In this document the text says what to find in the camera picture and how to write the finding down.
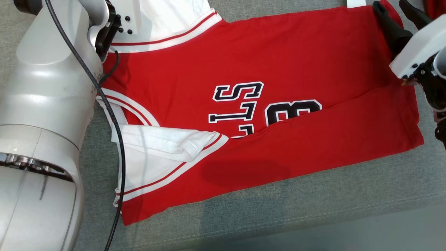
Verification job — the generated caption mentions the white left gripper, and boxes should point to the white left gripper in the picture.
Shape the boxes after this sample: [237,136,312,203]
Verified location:
[111,0,143,35]

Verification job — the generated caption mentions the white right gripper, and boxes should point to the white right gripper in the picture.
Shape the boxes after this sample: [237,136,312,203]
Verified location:
[373,0,446,79]

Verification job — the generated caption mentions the red shorts with white stripe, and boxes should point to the red shorts with white stripe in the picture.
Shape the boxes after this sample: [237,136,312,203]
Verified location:
[423,0,446,20]

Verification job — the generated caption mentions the red and white jersey shirt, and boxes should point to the red and white jersey shirt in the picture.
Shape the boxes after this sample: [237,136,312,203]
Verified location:
[96,0,425,226]

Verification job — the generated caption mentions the black left cable teal plug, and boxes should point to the black left cable teal plug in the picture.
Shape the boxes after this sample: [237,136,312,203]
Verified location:
[44,0,126,251]

